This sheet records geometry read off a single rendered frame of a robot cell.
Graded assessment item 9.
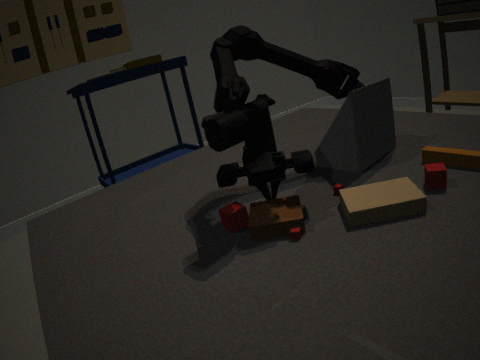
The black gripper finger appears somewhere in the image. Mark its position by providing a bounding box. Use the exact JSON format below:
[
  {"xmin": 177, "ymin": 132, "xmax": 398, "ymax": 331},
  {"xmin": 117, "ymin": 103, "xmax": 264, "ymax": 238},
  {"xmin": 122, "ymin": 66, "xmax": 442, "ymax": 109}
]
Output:
[
  {"xmin": 248, "ymin": 181, "xmax": 272, "ymax": 201},
  {"xmin": 271, "ymin": 173, "xmax": 286, "ymax": 200}
]

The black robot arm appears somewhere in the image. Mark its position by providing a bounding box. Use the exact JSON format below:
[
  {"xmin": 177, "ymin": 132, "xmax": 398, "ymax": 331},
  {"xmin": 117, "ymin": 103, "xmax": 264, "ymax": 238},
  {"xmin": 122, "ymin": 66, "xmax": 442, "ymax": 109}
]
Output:
[{"xmin": 201, "ymin": 25, "xmax": 364, "ymax": 185}]

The orange long flat board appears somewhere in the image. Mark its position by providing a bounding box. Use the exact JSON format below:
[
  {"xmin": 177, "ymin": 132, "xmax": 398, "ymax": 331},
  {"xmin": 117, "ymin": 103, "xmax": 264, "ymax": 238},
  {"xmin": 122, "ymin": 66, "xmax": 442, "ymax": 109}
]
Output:
[{"xmin": 422, "ymin": 146, "xmax": 480, "ymax": 170}]

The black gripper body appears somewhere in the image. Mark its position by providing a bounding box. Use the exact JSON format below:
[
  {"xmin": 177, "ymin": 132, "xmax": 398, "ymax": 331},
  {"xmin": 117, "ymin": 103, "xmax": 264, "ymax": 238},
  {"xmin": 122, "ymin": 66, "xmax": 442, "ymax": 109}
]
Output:
[{"xmin": 216, "ymin": 131, "xmax": 315, "ymax": 188}]

